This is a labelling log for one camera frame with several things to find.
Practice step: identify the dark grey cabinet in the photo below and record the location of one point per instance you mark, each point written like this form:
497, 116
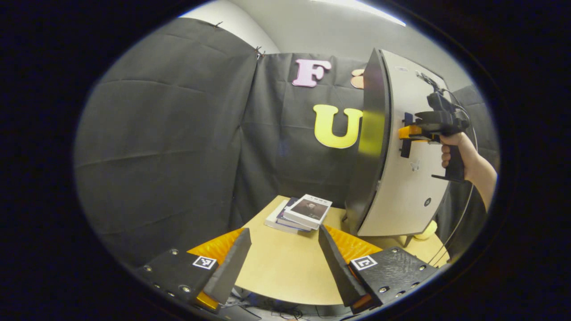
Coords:
370, 178

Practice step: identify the white portrait cover book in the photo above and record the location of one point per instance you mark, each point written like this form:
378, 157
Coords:
310, 209

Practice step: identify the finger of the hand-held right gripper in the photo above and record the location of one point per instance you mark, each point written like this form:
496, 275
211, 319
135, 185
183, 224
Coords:
408, 132

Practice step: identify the white cabinet door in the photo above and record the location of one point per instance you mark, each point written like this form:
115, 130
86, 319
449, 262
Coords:
401, 200

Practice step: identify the plain white book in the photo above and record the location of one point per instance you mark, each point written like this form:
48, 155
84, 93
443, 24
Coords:
274, 220

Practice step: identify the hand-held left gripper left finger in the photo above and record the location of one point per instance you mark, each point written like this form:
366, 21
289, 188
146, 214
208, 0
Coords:
232, 267

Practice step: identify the yellow round object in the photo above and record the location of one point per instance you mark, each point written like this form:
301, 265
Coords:
427, 231

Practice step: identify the black backdrop cloth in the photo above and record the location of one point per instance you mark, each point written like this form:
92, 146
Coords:
169, 133

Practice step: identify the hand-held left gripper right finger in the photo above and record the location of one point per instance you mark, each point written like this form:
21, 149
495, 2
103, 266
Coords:
341, 272

